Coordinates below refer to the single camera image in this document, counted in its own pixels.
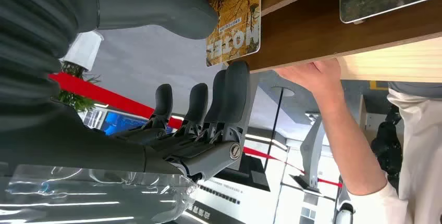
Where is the person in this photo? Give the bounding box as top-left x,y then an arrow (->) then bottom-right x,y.
343,81 -> 442,224

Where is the blue display screen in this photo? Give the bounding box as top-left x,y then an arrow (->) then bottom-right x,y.
82,108 -> 175,137

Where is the grey metal stand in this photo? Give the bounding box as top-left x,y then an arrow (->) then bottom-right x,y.
290,113 -> 326,193

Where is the black stanchion pole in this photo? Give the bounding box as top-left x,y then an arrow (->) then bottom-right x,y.
263,86 -> 296,172

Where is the yellow hotel key card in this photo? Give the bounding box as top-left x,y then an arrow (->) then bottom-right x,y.
206,0 -> 262,67

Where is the brown wooden desk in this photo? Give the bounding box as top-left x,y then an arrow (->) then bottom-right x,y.
188,0 -> 442,84

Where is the black bag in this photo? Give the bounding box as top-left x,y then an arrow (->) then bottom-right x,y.
370,104 -> 406,186

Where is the white plant pot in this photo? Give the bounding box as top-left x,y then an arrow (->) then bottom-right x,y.
60,30 -> 105,72

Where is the clear plastic cover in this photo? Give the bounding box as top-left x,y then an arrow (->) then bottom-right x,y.
0,164 -> 198,224

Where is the green plant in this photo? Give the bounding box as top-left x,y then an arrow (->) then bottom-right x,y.
57,61 -> 102,114

